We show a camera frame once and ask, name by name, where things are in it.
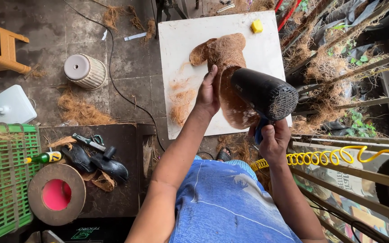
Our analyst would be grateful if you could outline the brown coconut fibre animal figure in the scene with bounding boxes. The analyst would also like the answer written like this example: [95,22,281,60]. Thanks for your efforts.
[189,33,261,130]

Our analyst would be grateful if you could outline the white paper strip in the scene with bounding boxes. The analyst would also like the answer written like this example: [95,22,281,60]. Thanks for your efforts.
[124,32,147,42]

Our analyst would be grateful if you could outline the large loose coconut fibre heap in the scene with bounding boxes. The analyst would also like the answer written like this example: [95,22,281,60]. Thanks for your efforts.
[58,88,115,126]

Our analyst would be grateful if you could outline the black hair dryer blue handle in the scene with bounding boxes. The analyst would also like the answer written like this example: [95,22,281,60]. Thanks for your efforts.
[230,67,299,146]

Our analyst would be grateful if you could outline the round cardboard disc pink hole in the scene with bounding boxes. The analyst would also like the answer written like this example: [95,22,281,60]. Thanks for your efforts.
[28,163,86,226]

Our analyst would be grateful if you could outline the white fan base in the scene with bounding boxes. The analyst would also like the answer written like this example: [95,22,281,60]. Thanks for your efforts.
[0,84,38,125]

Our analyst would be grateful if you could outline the metal railing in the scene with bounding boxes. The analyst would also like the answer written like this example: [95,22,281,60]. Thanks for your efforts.
[280,0,389,243]

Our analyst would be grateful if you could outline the black rubber mould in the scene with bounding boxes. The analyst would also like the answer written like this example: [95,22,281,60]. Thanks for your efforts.
[90,146,129,183]
[61,144,97,173]

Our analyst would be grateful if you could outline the orange wooden stool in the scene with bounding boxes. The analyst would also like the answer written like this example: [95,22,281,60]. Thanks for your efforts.
[0,18,32,79]

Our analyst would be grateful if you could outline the scattered coconut fibre clumps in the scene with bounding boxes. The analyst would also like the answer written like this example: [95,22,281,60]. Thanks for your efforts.
[102,5,157,43]

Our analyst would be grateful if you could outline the heap of fibre and plants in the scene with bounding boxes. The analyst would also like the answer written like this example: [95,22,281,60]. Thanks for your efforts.
[280,0,389,139]

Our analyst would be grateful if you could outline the white ribbed flower pot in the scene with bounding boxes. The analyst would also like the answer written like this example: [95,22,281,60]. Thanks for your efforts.
[63,53,107,90]

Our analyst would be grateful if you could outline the black metal stand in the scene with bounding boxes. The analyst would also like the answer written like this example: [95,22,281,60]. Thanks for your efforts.
[154,0,200,38]

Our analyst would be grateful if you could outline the dark brown work table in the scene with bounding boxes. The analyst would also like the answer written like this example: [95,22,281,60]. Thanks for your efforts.
[38,123,157,218]

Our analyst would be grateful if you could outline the trampled coconut fibre pile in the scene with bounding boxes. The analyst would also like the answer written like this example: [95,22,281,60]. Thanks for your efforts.
[216,133,273,194]

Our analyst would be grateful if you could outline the curled brown fibre sheet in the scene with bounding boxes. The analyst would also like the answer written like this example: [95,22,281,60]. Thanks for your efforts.
[91,170,117,192]

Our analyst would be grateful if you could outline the printed banner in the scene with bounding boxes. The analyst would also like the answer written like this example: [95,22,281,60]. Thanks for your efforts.
[291,145,389,243]

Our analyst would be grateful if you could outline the green black utility knife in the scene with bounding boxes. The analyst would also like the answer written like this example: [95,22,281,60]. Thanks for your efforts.
[72,133,107,152]

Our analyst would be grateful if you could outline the person's left hand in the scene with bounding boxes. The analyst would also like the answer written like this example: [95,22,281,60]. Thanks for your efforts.
[194,65,221,117]

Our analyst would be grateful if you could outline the green glass bottle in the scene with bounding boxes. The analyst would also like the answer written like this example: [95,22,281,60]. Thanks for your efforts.
[24,151,63,165]

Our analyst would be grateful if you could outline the white square board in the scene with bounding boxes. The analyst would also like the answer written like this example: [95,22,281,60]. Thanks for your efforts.
[158,10,293,140]

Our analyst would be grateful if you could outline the thin coconut fibre tufts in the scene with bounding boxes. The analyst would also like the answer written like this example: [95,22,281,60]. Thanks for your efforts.
[169,78,197,127]

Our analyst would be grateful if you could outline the black power cable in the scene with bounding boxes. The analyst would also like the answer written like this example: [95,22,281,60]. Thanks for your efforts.
[63,0,165,152]

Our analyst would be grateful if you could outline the black box green print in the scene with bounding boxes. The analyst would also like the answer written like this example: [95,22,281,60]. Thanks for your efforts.
[32,218,136,243]

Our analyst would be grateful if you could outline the person's blue shirt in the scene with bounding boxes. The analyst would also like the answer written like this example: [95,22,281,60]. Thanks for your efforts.
[169,155,303,243]

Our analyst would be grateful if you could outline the yellow coiled air hose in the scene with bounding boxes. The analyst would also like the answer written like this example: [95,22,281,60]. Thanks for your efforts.
[251,145,389,171]

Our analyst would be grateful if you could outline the black sandal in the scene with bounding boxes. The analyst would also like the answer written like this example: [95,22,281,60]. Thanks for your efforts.
[216,146,232,162]

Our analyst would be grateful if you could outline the green plastic crate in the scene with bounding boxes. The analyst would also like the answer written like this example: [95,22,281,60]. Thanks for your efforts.
[0,123,42,243]

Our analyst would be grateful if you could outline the person's right hand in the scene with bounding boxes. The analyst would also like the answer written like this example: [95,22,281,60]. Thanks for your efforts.
[248,118,292,166]

